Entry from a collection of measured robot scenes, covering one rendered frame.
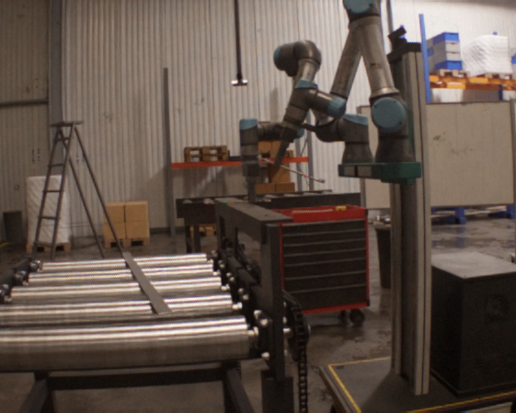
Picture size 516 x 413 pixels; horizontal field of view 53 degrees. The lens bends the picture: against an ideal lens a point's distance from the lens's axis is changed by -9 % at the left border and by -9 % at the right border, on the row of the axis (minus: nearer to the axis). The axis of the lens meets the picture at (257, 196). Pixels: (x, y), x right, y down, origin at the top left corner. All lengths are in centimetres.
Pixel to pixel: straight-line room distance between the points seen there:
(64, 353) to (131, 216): 857
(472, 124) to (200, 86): 710
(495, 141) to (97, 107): 840
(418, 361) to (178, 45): 1066
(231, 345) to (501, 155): 548
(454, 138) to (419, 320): 443
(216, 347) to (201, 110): 1083
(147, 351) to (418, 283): 122
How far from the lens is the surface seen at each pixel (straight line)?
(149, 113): 1209
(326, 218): 425
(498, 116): 664
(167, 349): 144
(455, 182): 655
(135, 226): 998
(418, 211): 222
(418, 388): 242
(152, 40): 1236
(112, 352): 145
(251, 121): 220
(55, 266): 265
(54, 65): 1228
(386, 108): 190
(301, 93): 199
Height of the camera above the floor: 131
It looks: 3 degrees down
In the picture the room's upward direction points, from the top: 3 degrees counter-clockwise
